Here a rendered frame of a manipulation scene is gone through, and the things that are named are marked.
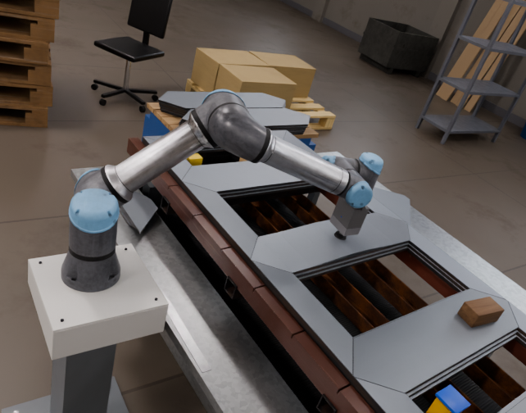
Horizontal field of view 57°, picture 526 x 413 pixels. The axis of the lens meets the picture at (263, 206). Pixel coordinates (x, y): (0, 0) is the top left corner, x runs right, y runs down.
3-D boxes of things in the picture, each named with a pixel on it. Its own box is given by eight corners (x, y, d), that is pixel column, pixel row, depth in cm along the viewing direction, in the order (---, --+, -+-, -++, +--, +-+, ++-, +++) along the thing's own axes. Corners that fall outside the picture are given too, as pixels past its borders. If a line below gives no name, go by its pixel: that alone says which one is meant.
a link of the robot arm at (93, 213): (65, 256, 120) (66, 210, 114) (70, 227, 132) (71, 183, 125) (115, 258, 124) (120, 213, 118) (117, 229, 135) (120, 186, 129)
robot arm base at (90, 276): (62, 294, 123) (63, 263, 118) (59, 259, 134) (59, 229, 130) (124, 289, 129) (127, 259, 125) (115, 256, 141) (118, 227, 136)
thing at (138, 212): (128, 178, 194) (129, 169, 192) (172, 236, 170) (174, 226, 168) (97, 180, 187) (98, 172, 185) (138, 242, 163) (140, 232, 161)
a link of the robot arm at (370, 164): (355, 148, 151) (379, 152, 153) (343, 179, 156) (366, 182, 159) (365, 161, 144) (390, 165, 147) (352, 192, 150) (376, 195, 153)
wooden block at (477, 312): (482, 307, 152) (490, 296, 150) (496, 321, 148) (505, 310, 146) (456, 313, 147) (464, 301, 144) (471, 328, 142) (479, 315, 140)
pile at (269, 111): (275, 102, 282) (278, 93, 279) (319, 133, 257) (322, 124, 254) (147, 102, 234) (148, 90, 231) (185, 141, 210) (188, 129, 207)
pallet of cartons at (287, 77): (286, 95, 554) (298, 55, 531) (333, 131, 497) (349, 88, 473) (183, 91, 481) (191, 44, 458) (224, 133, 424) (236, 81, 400)
